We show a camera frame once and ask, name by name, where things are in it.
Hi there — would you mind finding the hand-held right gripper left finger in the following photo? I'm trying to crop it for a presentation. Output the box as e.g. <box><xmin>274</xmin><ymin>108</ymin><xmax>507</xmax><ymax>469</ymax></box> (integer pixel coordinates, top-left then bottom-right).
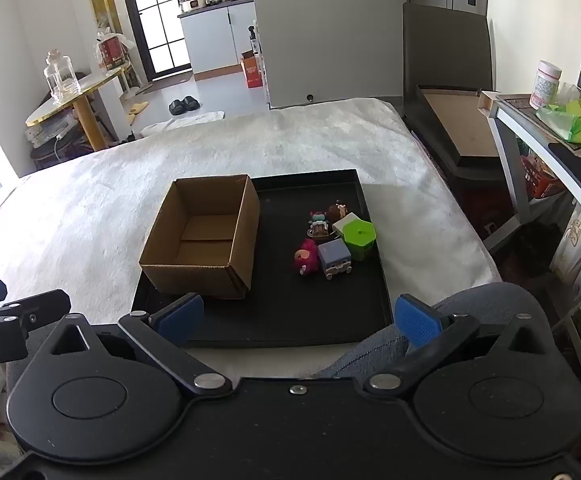
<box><xmin>35</xmin><ymin>293</ymin><xmax>234</xmax><ymax>396</ymax></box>

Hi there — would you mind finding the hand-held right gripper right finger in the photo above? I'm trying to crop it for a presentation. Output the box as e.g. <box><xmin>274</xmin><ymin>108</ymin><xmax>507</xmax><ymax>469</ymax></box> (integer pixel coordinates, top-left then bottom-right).
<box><xmin>363</xmin><ymin>294</ymin><xmax>554</xmax><ymax>394</ymax></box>

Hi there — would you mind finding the brown cardboard box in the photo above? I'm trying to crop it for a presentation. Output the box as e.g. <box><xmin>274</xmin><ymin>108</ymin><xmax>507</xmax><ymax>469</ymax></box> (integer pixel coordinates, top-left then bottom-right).
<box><xmin>139</xmin><ymin>174</ymin><xmax>262</xmax><ymax>301</ymax></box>

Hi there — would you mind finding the green hexagonal container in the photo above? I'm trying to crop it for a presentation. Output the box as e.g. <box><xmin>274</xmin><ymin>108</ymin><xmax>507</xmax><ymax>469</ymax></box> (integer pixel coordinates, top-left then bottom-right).
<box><xmin>342</xmin><ymin>218</ymin><xmax>377</xmax><ymax>262</ymax></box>

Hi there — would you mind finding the grey-blue cube toy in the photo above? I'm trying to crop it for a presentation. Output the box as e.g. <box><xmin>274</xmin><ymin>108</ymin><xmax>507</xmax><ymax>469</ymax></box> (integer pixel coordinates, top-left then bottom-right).
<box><xmin>317</xmin><ymin>238</ymin><xmax>355</xmax><ymax>280</ymax></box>

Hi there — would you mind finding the black tray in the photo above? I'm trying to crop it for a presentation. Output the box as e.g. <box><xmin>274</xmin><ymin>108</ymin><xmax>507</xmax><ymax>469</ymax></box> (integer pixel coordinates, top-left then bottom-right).
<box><xmin>131</xmin><ymin>169</ymin><xmax>394</xmax><ymax>350</ymax></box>

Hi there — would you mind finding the white cube toy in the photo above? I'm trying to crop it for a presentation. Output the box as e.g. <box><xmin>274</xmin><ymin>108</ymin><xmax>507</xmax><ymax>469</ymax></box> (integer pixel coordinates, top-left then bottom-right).
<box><xmin>331</xmin><ymin>212</ymin><xmax>361</xmax><ymax>236</ymax></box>

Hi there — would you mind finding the pink bear toy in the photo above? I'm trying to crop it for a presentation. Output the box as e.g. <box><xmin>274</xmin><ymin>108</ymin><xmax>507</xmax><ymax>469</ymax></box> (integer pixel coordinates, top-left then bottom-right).
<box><xmin>293</xmin><ymin>238</ymin><xmax>320</xmax><ymax>277</ymax></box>

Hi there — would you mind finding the white power strip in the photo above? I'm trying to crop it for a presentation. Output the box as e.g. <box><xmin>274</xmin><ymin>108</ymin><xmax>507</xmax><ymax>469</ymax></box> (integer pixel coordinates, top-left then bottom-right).
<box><xmin>24</xmin><ymin>112</ymin><xmax>79</xmax><ymax>149</ymax></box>

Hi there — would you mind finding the white printed bag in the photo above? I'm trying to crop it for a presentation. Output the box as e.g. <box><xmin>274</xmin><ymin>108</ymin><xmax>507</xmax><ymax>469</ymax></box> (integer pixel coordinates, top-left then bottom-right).
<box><xmin>551</xmin><ymin>204</ymin><xmax>581</xmax><ymax>302</ymax></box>

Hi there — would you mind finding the white desk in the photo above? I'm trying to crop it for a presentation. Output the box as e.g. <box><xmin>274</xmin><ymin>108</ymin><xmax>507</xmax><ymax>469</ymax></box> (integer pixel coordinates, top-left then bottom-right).
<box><xmin>481</xmin><ymin>91</ymin><xmax>581</xmax><ymax>321</ymax></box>

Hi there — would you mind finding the white floor towel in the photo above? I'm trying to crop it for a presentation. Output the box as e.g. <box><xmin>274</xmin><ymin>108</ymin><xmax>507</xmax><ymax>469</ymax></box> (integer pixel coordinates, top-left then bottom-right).
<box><xmin>140</xmin><ymin>110</ymin><xmax>226</xmax><ymax>139</ymax></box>

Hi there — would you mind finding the clear glass bottle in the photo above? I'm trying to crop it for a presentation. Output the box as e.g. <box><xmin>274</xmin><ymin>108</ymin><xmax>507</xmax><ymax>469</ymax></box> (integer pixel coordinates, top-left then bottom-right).
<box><xmin>44</xmin><ymin>49</ymin><xmax>82</xmax><ymax>106</ymax></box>

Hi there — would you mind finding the round gold-edged table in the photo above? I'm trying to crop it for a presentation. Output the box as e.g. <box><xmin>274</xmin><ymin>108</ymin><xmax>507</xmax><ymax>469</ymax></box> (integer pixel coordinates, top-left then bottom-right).
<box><xmin>25</xmin><ymin>62</ymin><xmax>132</xmax><ymax>152</ymax></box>

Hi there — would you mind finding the orange carton box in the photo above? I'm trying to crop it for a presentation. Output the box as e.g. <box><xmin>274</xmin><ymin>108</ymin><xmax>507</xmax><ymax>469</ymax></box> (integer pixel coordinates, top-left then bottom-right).
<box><xmin>240</xmin><ymin>50</ymin><xmax>264</xmax><ymax>90</ymax></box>

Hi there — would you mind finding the green plastic bag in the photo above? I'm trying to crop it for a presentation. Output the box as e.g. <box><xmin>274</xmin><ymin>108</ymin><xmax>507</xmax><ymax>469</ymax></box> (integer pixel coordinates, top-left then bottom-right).
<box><xmin>537</xmin><ymin>98</ymin><xmax>581</xmax><ymax>146</ymax></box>

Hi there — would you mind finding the pink-lidded white jar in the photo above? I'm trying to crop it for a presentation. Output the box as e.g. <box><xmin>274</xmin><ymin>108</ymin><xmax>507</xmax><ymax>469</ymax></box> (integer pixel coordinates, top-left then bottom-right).
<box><xmin>529</xmin><ymin>60</ymin><xmax>563</xmax><ymax>111</ymax></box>

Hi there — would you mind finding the red box in plastic wrap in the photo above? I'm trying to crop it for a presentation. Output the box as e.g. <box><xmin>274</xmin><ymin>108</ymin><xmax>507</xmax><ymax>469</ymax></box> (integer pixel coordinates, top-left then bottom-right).
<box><xmin>95</xmin><ymin>30</ymin><xmax>132</xmax><ymax>71</ymax></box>

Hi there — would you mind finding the white kitchen cabinet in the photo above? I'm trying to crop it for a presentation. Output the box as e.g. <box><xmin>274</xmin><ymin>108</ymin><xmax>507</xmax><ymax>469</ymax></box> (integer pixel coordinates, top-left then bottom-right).
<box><xmin>178</xmin><ymin>0</ymin><xmax>262</xmax><ymax>81</ymax></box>

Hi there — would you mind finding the black-framed glass door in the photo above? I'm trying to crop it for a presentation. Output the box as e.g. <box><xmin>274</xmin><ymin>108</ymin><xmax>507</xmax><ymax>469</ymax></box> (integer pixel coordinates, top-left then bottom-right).
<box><xmin>117</xmin><ymin>0</ymin><xmax>194</xmax><ymax>82</ymax></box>

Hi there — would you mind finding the black frame with brown backing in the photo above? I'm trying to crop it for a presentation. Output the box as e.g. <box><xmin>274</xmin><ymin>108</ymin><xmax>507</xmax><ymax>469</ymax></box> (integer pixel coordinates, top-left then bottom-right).
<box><xmin>404</xmin><ymin>85</ymin><xmax>509</xmax><ymax>181</ymax></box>

